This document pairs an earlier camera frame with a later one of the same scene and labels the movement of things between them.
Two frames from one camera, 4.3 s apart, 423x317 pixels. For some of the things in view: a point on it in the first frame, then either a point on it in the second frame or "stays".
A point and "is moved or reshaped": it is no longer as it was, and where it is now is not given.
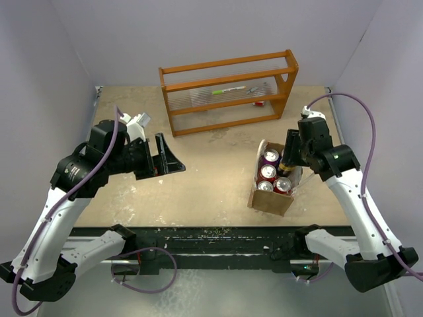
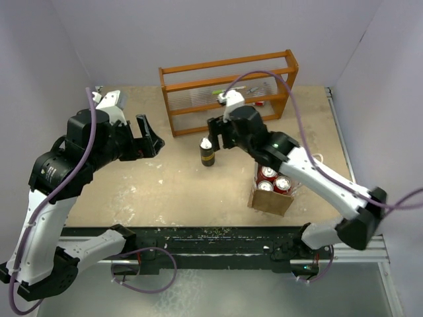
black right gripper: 289,155 to 217,126
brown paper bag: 272,202 stays
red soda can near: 282,185 stays
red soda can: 268,172 stays
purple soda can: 266,185 stays
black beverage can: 283,170 is moved or reshaped
